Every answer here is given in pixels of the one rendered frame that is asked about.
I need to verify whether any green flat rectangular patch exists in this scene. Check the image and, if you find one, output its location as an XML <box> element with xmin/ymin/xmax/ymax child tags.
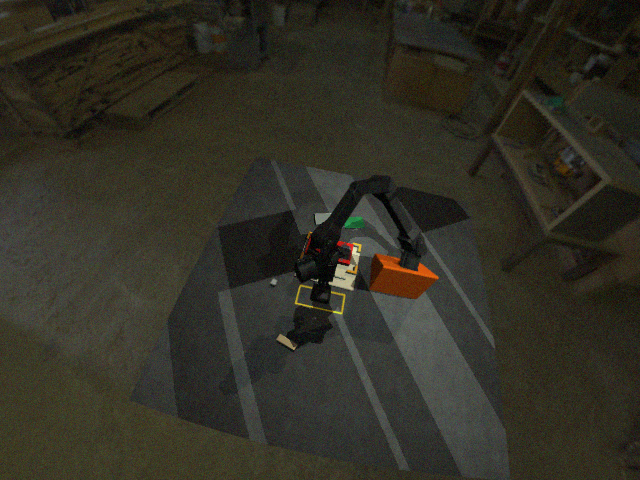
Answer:
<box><xmin>344</xmin><ymin>217</ymin><xmax>365</xmax><ymax>229</ymax></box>

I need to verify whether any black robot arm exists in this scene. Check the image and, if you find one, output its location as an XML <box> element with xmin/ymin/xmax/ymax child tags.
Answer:
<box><xmin>294</xmin><ymin>175</ymin><xmax>427</xmax><ymax>283</ymax></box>

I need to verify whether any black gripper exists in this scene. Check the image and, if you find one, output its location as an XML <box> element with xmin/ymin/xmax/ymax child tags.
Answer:
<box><xmin>310</xmin><ymin>269</ymin><xmax>336</xmax><ymax>304</ymax></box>

